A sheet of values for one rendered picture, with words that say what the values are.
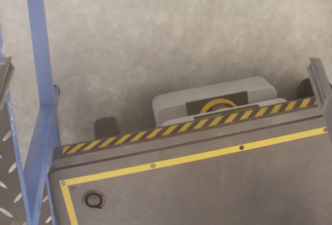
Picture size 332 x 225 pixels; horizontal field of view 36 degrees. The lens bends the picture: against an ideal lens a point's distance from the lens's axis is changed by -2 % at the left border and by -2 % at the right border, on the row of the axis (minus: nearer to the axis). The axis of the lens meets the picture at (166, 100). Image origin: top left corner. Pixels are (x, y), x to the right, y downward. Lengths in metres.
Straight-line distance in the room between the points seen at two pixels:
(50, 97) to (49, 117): 0.07
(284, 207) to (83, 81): 0.52
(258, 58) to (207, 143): 0.38
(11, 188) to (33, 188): 0.14
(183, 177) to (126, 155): 0.11
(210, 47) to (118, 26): 0.21
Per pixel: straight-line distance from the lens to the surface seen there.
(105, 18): 1.16
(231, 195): 0.98
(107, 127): 1.11
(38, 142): 0.91
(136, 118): 1.23
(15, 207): 0.64
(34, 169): 0.82
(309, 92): 1.19
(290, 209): 1.04
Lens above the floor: 1.14
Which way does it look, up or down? 69 degrees down
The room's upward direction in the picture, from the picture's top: 159 degrees clockwise
